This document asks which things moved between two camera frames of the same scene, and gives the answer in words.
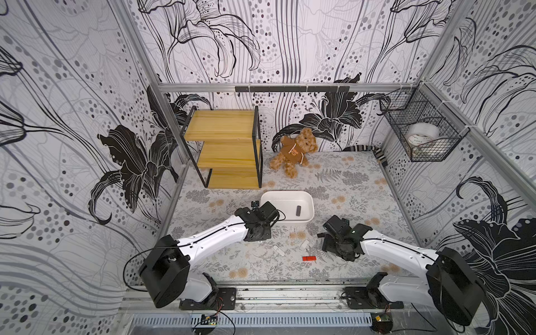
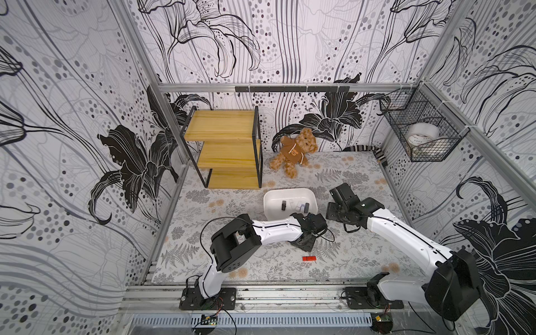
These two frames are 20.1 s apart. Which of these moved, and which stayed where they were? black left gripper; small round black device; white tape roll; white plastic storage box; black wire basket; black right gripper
Moved: black left gripper; black right gripper
Stayed: small round black device; white tape roll; white plastic storage box; black wire basket
